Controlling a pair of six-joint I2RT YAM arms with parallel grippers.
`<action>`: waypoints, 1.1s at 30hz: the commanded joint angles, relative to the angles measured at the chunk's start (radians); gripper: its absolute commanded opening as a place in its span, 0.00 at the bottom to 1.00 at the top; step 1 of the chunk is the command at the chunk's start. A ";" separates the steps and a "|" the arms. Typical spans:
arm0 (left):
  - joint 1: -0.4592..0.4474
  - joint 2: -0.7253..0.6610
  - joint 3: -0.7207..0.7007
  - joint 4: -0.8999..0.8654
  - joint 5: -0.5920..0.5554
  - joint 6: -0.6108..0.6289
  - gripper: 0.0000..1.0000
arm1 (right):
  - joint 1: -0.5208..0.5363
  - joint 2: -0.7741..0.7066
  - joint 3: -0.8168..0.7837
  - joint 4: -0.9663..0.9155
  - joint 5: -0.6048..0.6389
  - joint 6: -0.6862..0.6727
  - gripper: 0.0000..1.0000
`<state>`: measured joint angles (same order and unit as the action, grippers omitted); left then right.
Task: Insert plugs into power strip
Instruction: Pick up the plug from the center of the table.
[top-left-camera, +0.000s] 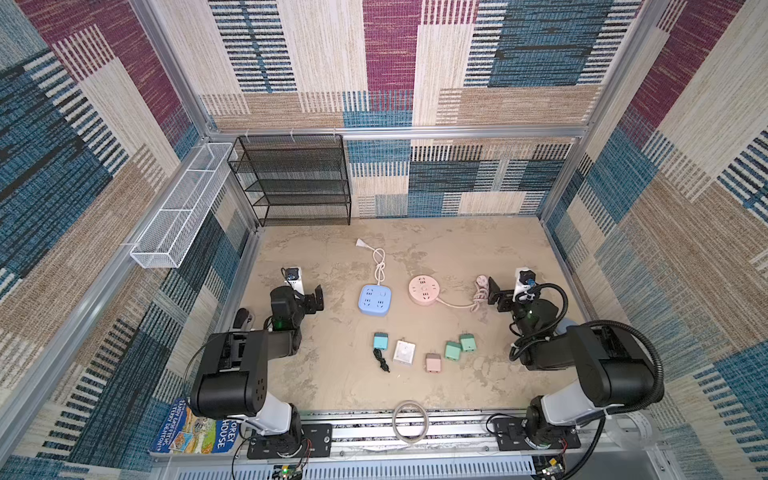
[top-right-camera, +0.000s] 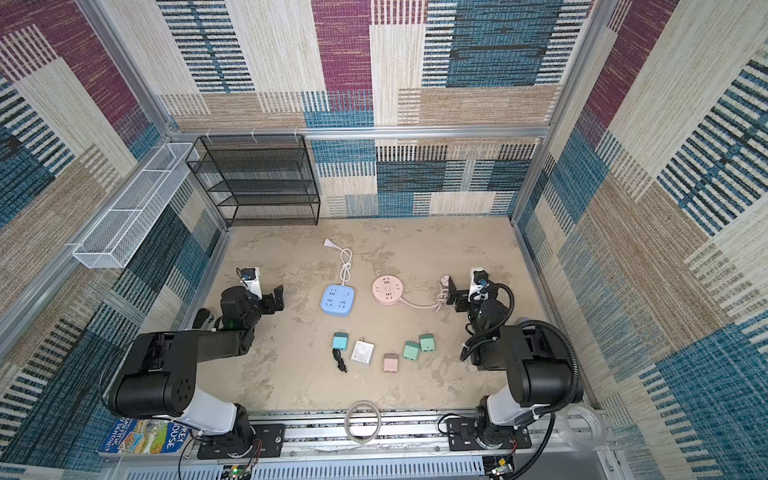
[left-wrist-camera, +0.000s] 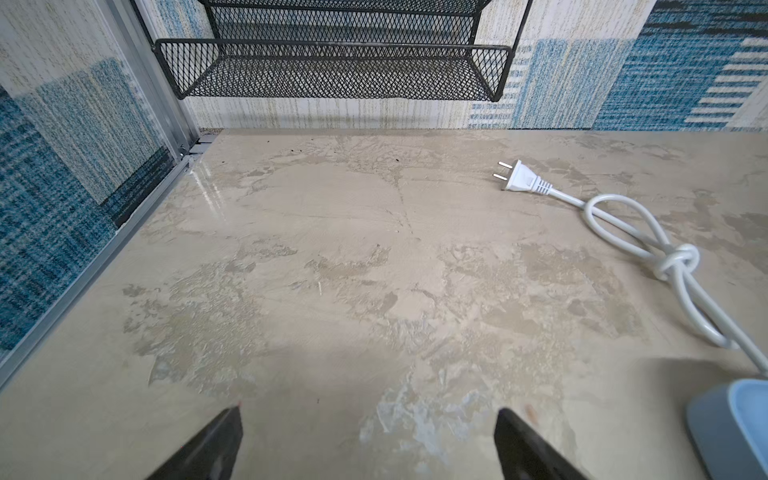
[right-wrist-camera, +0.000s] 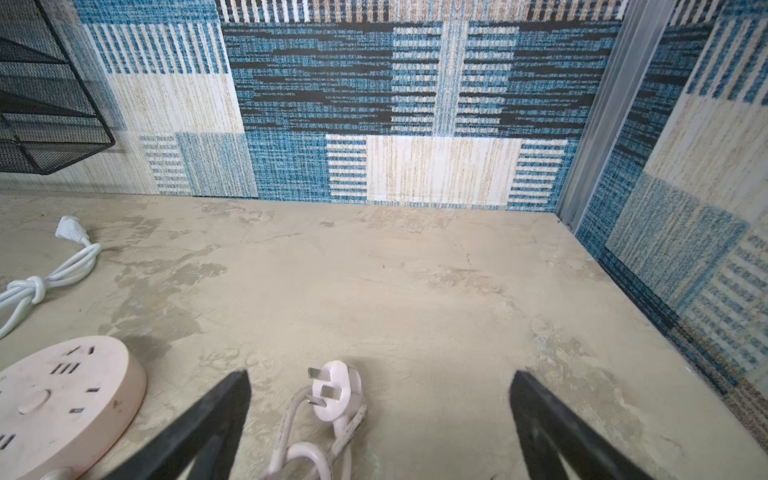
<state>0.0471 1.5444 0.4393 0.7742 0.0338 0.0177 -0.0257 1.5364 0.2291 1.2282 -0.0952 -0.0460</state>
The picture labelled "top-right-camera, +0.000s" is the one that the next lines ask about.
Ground blue square power strip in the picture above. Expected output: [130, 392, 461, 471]
[320, 285, 355, 317]

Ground black wire shelf rack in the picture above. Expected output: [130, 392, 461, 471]
[185, 134, 321, 228]

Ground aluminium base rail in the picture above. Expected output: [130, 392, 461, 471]
[97, 407, 632, 479]

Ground grey cable ring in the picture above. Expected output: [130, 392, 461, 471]
[344, 400, 383, 445]

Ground pink plug adapter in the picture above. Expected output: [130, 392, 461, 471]
[382, 353, 400, 373]

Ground white cable with plug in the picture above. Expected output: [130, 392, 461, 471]
[322, 238, 354, 287]

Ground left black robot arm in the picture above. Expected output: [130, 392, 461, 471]
[106, 285, 285, 462]

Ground light green plug adapter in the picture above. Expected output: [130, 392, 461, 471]
[419, 334, 436, 352]

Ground white square plug adapter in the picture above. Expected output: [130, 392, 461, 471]
[351, 340, 375, 365]

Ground pink round power strip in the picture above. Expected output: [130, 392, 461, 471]
[372, 275, 404, 307]

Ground white mesh wall basket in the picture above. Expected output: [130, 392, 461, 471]
[72, 143, 192, 269]

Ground teal plug adapter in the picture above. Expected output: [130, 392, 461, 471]
[332, 332, 349, 351]

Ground black handle tool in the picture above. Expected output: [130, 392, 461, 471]
[192, 308, 213, 330]

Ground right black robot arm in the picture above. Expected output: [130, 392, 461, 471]
[444, 278, 583, 450]

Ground clear tape roll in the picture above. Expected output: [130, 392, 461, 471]
[555, 404, 608, 451]

